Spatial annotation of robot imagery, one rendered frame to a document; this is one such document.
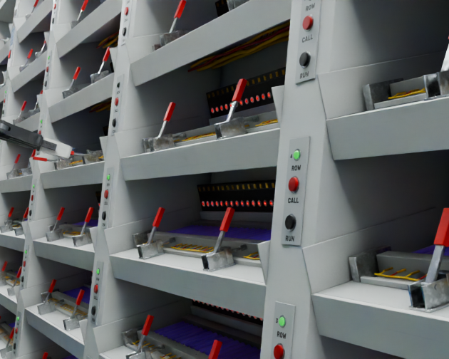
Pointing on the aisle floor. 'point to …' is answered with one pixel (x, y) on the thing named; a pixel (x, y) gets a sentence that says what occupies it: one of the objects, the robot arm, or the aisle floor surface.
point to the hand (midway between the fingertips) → (54, 148)
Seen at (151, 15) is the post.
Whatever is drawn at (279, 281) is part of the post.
